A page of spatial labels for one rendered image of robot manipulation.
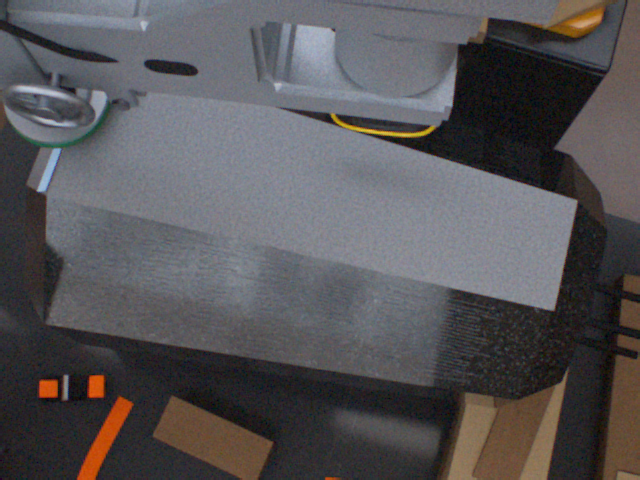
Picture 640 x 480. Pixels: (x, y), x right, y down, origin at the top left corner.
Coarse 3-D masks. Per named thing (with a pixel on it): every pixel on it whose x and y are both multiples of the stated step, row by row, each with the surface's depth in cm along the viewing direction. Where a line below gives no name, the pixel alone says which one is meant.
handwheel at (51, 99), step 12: (12, 84) 133; (24, 84) 132; (36, 84) 132; (48, 84) 139; (60, 84) 140; (0, 96) 136; (12, 96) 134; (24, 96) 136; (36, 96) 138; (48, 96) 132; (60, 96) 132; (72, 96) 133; (12, 108) 139; (24, 108) 142; (36, 108) 137; (48, 108) 136; (60, 108) 137; (84, 108) 136; (36, 120) 143; (48, 120) 144; (60, 120) 143; (72, 120) 143; (84, 120) 141
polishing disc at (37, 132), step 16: (32, 96) 174; (80, 96) 173; (96, 96) 173; (64, 112) 173; (80, 112) 173; (96, 112) 173; (16, 128) 172; (32, 128) 172; (48, 128) 172; (64, 128) 172; (80, 128) 172; (48, 144) 172
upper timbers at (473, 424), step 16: (560, 384) 223; (560, 400) 222; (464, 416) 221; (480, 416) 221; (544, 416) 221; (464, 432) 220; (480, 432) 220; (544, 432) 220; (464, 448) 219; (480, 448) 219; (544, 448) 219; (448, 464) 222; (464, 464) 218; (528, 464) 218; (544, 464) 218
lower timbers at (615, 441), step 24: (624, 288) 241; (624, 312) 239; (624, 336) 237; (624, 360) 236; (624, 384) 234; (456, 408) 238; (624, 408) 232; (600, 432) 237; (624, 432) 231; (600, 456) 233; (624, 456) 229
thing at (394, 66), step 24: (336, 48) 134; (360, 48) 122; (384, 48) 118; (408, 48) 117; (432, 48) 119; (456, 48) 129; (360, 72) 129; (384, 72) 125; (408, 72) 124; (432, 72) 127
